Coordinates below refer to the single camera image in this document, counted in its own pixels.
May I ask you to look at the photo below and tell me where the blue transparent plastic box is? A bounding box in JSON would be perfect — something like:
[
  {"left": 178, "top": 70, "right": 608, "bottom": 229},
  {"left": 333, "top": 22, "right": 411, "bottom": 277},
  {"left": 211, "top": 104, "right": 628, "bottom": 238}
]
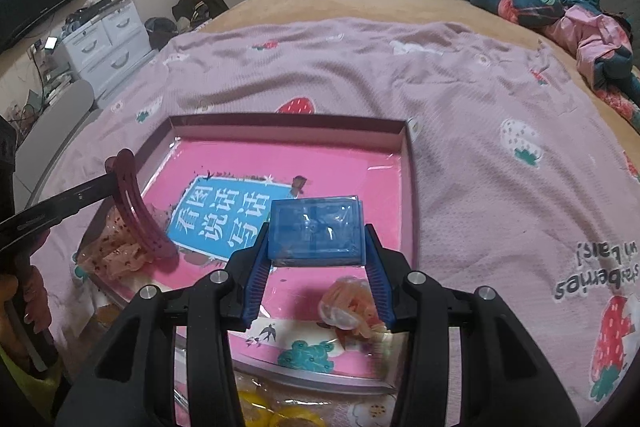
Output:
[{"left": 268, "top": 196, "right": 366, "bottom": 268}]

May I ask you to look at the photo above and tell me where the dark pink hair claw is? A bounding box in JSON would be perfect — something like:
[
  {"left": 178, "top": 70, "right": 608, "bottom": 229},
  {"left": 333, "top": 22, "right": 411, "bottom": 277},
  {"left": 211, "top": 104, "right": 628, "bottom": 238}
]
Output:
[{"left": 105, "top": 148, "right": 178, "bottom": 260}]

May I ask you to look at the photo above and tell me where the pink shallow cardboard box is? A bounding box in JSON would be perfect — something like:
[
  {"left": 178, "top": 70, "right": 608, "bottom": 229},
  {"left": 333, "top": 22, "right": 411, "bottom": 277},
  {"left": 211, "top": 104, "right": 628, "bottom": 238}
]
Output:
[{"left": 78, "top": 112, "right": 416, "bottom": 395}]

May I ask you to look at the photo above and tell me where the yellow item in plastic bag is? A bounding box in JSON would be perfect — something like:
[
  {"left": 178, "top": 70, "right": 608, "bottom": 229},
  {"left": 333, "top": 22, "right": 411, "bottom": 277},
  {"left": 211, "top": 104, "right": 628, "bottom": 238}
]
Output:
[{"left": 234, "top": 372, "right": 349, "bottom": 426}]

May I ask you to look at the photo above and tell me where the pink strawberry print blanket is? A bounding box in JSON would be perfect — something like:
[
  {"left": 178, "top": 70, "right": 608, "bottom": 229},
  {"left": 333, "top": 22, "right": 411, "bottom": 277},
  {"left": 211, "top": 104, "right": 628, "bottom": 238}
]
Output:
[{"left": 43, "top": 18, "right": 639, "bottom": 423}]

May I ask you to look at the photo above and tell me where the white drawer cabinet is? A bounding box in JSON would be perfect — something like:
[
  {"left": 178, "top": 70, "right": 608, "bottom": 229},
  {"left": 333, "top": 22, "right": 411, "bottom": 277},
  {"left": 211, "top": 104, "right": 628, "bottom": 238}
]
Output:
[{"left": 53, "top": 0, "right": 153, "bottom": 101}]

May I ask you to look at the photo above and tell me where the black bag on floor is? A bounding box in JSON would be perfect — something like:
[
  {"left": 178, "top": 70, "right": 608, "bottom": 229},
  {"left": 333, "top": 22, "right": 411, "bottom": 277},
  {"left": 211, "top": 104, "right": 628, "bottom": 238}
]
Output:
[{"left": 144, "top": 0, "right": 229, "bottom": 51}]

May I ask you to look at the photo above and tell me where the dark floral crumpled quilt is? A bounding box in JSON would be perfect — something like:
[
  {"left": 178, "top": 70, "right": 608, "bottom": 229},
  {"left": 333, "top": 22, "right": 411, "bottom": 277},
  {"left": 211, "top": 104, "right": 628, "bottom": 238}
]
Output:
[{"left": 466, "top": 0, "right": 639, "bottom": 128}]

